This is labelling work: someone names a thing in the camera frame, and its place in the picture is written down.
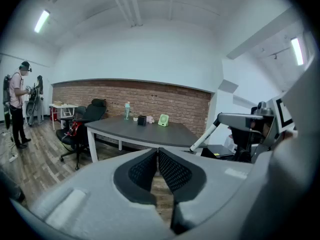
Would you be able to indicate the pink artificial flower bunch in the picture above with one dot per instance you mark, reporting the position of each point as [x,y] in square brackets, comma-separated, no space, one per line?
[150,119]

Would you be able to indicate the dark grey table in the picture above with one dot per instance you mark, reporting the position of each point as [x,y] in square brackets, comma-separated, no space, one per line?
[92,146]

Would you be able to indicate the black office chair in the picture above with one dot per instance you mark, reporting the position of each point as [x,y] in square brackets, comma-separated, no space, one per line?
[93,111]

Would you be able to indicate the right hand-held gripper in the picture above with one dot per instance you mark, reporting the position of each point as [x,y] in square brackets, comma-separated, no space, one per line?
[271,119]

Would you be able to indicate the red box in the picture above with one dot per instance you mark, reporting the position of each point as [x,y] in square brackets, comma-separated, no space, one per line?
[53,114]

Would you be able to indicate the ceiling tube light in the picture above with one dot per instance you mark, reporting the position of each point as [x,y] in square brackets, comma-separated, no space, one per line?
[41,21]
[297,51]

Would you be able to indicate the teal water bottle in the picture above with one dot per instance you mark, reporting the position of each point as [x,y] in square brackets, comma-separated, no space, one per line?
[127,111]

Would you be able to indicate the cardboard box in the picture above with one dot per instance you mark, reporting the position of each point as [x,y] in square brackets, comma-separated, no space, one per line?
[57,103]

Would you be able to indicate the small black box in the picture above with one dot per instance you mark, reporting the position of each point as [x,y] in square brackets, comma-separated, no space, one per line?
[142,121]

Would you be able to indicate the white ceiling pipes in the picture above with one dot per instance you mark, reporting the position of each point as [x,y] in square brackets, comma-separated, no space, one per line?
[130,6]

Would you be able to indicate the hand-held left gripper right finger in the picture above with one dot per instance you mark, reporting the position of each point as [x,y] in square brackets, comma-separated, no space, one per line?
[215,196]

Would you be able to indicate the red bag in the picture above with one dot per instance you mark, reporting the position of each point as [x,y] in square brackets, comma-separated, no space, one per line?
[74,129]

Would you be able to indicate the white power strip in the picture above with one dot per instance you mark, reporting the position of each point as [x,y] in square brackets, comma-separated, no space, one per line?
[13,157]

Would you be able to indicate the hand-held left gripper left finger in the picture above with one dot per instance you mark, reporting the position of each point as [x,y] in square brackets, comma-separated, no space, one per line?
[87,204]

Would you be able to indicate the small white table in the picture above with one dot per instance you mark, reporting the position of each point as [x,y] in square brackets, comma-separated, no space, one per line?
[62,106]

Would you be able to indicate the green portable fan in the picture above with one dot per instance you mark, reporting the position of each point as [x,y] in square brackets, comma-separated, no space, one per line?
[163,120]

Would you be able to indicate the person's grey shirt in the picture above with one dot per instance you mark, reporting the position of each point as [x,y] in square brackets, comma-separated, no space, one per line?
[300,171]

